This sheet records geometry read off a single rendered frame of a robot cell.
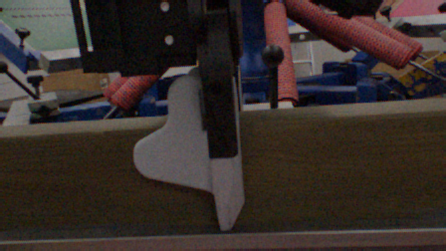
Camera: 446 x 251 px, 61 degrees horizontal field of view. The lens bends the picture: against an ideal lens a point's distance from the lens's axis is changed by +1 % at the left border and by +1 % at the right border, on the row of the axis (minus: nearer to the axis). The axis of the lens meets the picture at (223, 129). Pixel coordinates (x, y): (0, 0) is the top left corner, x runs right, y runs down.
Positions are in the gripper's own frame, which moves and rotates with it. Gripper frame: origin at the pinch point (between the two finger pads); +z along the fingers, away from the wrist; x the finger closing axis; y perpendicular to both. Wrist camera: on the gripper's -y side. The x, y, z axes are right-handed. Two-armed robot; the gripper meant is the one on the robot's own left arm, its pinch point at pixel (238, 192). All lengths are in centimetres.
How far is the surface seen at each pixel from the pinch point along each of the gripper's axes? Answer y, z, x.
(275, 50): -3.9, -7.1, -24.2
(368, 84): -26, 5, -63
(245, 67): 2, 0, -79
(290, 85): -7.4, 1.1, -48.3
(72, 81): 197, 32, -367
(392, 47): -29, -3, -60
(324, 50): -75, 24, -414
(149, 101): 24, 5, -63
